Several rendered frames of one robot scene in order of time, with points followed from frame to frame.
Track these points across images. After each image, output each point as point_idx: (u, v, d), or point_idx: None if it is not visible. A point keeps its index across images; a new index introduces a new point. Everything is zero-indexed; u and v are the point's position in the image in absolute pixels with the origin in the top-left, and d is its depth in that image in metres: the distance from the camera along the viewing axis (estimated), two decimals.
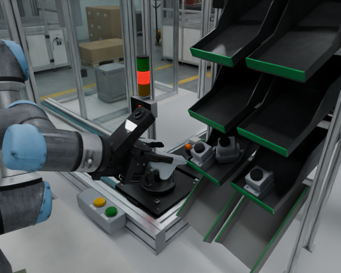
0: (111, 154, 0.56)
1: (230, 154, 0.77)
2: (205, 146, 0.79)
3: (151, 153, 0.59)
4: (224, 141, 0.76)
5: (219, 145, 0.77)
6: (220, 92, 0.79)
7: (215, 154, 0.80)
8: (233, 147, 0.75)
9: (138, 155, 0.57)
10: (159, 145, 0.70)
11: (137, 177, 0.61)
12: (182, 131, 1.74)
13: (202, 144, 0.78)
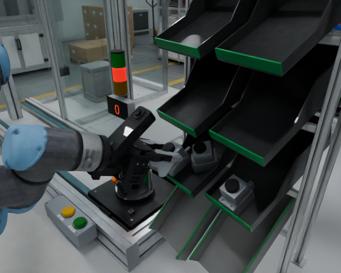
0: (111, 154, 0.56)
1: (207, 162, 0.67)
2: (176, 146, 0.67)
3: (152, 153, 0.59)
4: (199, 147, 0.66)
5: (194, 152, 0.67)
6: (194, 90, 0.69)
7: (187, 155, 0.69)
8: (210, 153, 0.65)
9: (138, 155, 0.57)
10: None
11: (137, 177, 0.61)
12: (169, 132, 1.64)
13: (172, 144, 0.67)
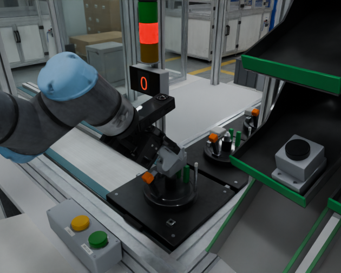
0: None
1: (317, 166, 0.38)
2: (177, 145, 0.68)
3: (168, 138, 0.59)
4: (300, 147, 0.36)
5: (295, 161, 0.36)
6: (297, 27, 0.42)
7: (185, 157, 0.70)
8: (321, 147, 0.36)
9: (157, 135, 0.56)
10: None
11: (145, 162, 0.58)
12: (196, 122, 1.36)
13: (175, 142, 0.67)
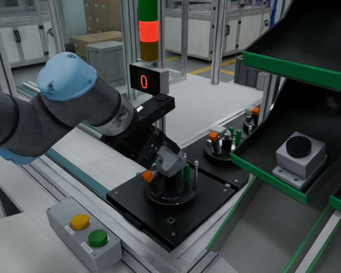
0: None
1: (319, 163, 0.37)
2: (177, 146, 0.68)
3: (168, 138, 0.59)
4: (301, 144, 0.36)
5: (296, 158, 0.36)
6: (299, 24, 0.41)
7: (185, 158, 0.70)
8: (322, 143, 0.36)
9: (157, 135, 0.56)
10: None
11: (145, 162, 0.58)
12: (196, 121, 1.36)
13: (175, 142, 0.67)
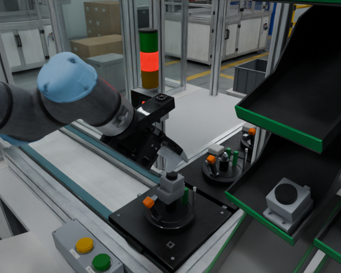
0: None
1: (305, 208, 0.41)
2: (178, 175, 0.72)
3: (167, 137, 0.58)
4: (288, 192, 0.40)
5: (283, 205, 0.40)
6: (287, 76, 0.45)
7: (184, 187, 0.74)
8: (308, 192, 0.40)
9: (157, 135, 0.56)
10: None
11: (145, 162, 0.58)
12: (195, 135, 1.40)
13: (176, 172, 0.72)
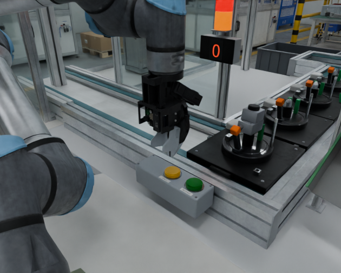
0: (174, 83, 0.58)
1: None
2: (258, 108, 0.75)
3: (187, 120, 0.62)
4: None
5: None
6: None
7: (263, 121, 0.76)
8: None
9: (184, 106, 0.60)
10: None
11: (162, 125, 0.58)
12: (237, 101, 1.42)
13: (257, 104, 0.74)
